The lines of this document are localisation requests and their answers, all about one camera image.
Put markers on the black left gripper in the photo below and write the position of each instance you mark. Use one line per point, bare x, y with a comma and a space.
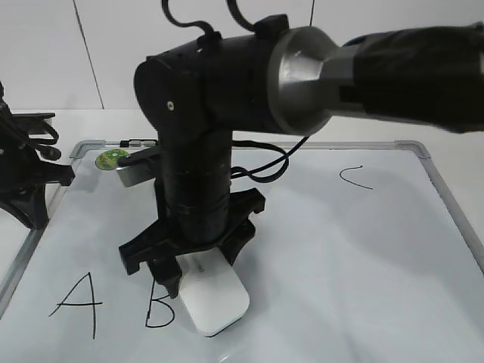
28, 163

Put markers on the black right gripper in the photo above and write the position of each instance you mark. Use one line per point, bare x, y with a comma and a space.
160, 243

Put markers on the white whiteboard eraser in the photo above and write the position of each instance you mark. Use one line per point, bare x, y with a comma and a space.
211, 291

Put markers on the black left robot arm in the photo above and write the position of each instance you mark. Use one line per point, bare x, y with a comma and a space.
2, 98

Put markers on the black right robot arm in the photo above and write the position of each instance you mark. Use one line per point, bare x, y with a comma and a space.
286, 81

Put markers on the round green magnet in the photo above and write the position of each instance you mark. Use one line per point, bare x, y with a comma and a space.
108, 160

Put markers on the black silver hanger clip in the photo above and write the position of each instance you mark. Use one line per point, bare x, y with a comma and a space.
138, 143

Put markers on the white aluminium-framed whiteboard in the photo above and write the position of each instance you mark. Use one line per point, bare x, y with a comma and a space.
356, 258

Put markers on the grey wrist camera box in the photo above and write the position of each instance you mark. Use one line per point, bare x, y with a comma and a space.
139, 167

